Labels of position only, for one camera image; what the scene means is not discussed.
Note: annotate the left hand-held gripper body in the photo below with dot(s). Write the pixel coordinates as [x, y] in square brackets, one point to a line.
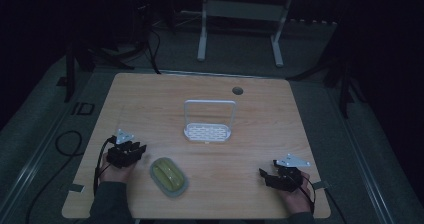
[120, 155]

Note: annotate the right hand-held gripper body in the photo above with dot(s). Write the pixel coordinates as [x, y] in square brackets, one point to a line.
[288, 177]

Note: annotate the yellow-green soap bar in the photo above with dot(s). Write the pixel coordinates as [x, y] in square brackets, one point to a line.
[168, 174]

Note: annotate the grey oval soap dish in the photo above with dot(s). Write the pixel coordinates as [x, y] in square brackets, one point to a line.
[168, 177]

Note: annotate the person's left hand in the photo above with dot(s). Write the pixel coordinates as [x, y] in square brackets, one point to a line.
[115, 174]

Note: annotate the person's right hand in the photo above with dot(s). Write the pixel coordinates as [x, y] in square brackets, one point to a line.
[298, 199]

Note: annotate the grey tape strip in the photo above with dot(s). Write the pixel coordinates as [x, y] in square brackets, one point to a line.
[320, 185]
[76, 187]

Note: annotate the round table grommet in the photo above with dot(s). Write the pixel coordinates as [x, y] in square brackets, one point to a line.
[237, 90]

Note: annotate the black tripod stand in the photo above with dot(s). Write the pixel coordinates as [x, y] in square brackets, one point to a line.
[343, 84]
[86, 57]

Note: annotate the white metal stand frame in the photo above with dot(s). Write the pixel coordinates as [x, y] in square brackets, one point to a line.
[240, 14]

